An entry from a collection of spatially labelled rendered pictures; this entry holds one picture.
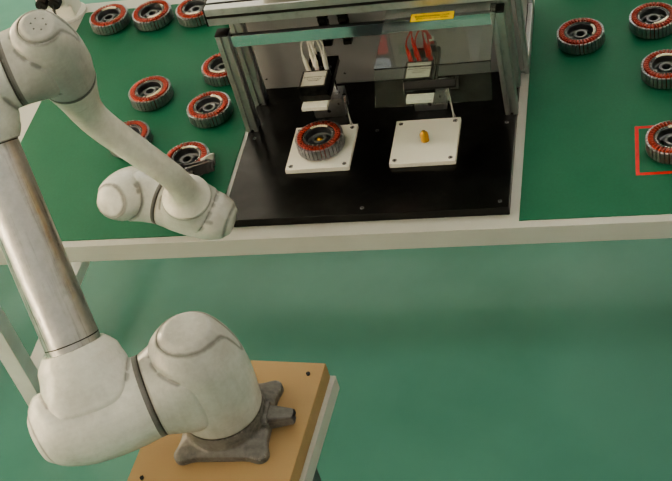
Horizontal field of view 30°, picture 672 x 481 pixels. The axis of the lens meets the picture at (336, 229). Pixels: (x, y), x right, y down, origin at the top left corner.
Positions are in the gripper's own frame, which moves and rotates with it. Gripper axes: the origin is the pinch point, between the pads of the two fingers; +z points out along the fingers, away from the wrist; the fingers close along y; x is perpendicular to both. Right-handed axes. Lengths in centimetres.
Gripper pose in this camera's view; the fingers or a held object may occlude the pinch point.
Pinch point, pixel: (187, 161)
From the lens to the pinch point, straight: 300.0
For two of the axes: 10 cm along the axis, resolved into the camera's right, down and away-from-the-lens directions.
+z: 2.7, -2.5, 9.3
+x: 0.8, 9.7, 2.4
